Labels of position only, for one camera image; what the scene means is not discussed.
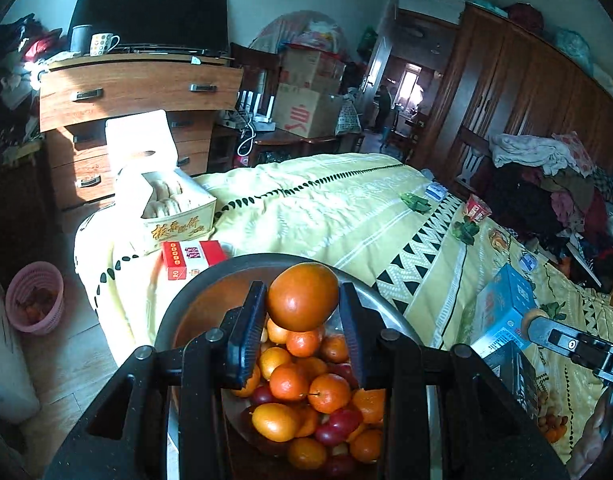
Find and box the wooden chair with cutout back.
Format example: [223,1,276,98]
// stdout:
[451,125,502,192]

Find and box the teal bag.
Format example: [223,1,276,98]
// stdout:
[555,27,595,64]

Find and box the plain cardboard box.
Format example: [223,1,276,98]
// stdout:
[280,49,346,93]

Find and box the blue carton box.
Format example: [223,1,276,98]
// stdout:
[470,264,538,356]

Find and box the pink plastic basket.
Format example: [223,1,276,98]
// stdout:
[5,261,66,336]

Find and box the brown wooden wardrobe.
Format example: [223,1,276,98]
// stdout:
[411,2,613,187]

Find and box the dark wooden side table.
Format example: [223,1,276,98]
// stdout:
[211,125,367,167]

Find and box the green snack packet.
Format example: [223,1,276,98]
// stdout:
[401,192,432,214]
[453,220,480,246]

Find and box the wooden dresser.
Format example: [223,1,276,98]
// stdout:
[39,54,244,212]

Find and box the pile of small oranges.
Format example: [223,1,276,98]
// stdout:
[231,317,387,471]

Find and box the red snack packet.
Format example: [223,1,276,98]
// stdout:
[463,195,490,224]

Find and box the metal bowl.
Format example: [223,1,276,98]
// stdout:
[154,253,437,480]

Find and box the printed plastic bag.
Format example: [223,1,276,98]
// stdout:
[335,95,362,136]

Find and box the black television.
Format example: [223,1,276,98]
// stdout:
[68,0,230,57]

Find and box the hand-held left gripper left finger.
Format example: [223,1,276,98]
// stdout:
[44,281,268,480]

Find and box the white cardboard box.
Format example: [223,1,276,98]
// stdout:
[0,260,40,426]

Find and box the pile of clothes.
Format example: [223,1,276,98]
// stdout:
[487,130,613,292]

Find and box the white dotted mug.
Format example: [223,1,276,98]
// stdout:
[90,33,121,57]

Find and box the heap of dark clothes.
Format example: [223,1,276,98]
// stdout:
[0,14,68,113]

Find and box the yellow pastry box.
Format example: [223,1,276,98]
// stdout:
[105,109,218,258]

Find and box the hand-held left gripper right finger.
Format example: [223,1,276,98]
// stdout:
[339,282,570,480]

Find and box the white power strip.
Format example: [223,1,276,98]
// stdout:
[218,110,248,130]

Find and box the red flat box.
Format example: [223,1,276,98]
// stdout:
[161,240,229,282]

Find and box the black carton box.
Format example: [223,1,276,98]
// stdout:
[483,341,540,422]

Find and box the cardboard box with red print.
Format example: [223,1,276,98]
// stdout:
[273,82,343,139]

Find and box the white cable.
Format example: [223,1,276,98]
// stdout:
[236,125,258,157]

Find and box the dark red bag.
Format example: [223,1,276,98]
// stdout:
[505,2,545,36]

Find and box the dark wooden chair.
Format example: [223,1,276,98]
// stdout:
[230,42,282,111]

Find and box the heap of plastic bags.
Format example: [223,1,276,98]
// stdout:
[254,9,348,55]

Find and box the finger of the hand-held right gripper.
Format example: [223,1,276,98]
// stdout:
[527,315,612,368]

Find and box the white router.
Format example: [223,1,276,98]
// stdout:
[236,89,277,132]

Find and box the large orange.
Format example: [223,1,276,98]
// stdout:
[266,262,340,333]

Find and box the person's right hand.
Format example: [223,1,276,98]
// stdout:
[566,396,613,479]

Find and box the grey cup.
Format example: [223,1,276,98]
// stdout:
[70,25,93,55]

